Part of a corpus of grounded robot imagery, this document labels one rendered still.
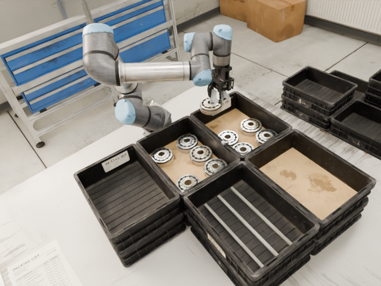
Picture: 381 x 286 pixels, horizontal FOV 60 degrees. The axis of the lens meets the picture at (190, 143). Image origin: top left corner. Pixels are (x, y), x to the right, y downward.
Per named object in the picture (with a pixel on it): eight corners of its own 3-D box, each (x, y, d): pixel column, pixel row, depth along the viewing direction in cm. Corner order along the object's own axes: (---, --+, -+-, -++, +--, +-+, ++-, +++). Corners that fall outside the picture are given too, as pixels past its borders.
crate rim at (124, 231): (73, 177, 141) (71, 173, 139) (135, 146, 151) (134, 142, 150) (111, 244, 115) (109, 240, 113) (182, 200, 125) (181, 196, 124)
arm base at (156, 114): (142, 123, 183) (127, 120, 176) (155, 100, 179) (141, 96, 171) (155, 139, 175) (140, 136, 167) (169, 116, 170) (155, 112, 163)
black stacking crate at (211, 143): (140, 160, 158) (134, 142, 150) (190, 133, 168) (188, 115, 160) (185, 214, 132) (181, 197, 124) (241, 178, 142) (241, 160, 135)
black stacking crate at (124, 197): (81, 191, 147) (72, 175, 140) (139, 160, 158) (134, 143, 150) (118, 257, 122) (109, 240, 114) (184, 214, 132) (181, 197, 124)
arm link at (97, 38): (123, 108, 172) (76, 55, 120) (122, 81, 176) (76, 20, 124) (145, 105, 171) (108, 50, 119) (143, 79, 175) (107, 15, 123)
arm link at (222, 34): (210, 24, 132) (231, 22, 133) (209, 50, 139) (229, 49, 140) (213, 30, 126) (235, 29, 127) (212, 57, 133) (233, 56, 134)
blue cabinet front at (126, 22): (111, 75, 318) (93, 19, 280) (170, 47, 347) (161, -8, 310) (113, 76, 317) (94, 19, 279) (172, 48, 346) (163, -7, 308)
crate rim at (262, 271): (182, 200, 125) (181, 196, 124) (242, 163, 136) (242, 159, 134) (253, 283, 99) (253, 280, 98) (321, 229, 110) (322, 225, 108)
